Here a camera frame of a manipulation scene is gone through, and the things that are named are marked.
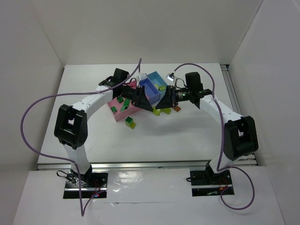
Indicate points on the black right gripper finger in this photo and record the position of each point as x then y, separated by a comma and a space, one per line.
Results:
165, 102
169, 93

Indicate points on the green 2x2 lego brick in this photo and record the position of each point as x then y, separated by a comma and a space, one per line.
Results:
120, 100

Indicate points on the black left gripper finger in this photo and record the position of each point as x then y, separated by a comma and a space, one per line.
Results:
140, 92
144, 103

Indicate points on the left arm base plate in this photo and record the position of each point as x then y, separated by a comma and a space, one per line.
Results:
97, 184

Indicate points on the aluminium side rail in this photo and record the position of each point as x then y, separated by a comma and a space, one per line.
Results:
234, 93

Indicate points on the pink two-compartment bin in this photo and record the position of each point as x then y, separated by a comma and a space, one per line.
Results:
124, 114

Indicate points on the aluminium front rail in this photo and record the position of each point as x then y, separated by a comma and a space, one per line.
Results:
139, 165

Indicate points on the green square lego brick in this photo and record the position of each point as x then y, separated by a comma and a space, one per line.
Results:
114, 109

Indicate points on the dark blue bin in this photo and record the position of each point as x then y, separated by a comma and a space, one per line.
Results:
151, 91

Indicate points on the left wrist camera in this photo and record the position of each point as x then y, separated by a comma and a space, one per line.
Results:
142, 76

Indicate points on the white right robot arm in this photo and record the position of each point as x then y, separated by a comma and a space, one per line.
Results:
206, 101

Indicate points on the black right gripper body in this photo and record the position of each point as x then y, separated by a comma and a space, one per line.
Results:
172, 96

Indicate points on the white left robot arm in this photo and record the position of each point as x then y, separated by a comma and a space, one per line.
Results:
71, 126

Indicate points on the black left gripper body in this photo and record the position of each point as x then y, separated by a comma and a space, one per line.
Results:
136, 96

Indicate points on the pale lime small lego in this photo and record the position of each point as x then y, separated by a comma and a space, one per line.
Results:
160, 88

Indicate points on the orange 2x4 lego plate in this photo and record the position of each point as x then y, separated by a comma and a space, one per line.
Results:
177, 108

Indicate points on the lime 2x4 lego plate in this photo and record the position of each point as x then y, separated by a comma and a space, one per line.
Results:
166, 110

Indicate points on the green and yellow lego stack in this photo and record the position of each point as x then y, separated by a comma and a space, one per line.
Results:
130, 122

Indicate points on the green long lego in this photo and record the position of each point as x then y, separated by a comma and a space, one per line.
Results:
125, 105

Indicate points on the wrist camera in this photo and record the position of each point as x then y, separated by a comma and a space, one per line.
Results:
171, 77
142, 76

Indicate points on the light blue bin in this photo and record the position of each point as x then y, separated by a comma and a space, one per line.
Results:
156, 78

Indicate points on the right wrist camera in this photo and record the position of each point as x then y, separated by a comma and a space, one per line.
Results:
171, 77

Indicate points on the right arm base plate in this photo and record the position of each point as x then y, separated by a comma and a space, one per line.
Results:
203, 185

